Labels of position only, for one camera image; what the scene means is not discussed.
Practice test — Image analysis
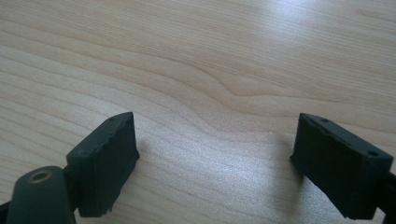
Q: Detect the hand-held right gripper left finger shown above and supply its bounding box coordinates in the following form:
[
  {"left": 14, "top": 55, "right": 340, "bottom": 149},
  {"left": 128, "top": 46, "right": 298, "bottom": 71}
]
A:
[{"left": 65, "top": 111, "right": 140, "bottom": 218}]

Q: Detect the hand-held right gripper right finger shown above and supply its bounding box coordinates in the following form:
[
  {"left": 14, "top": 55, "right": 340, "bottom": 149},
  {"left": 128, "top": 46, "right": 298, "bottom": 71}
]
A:
[{"left": 290, "top": 112, "right": 394, "bottom": 220}]

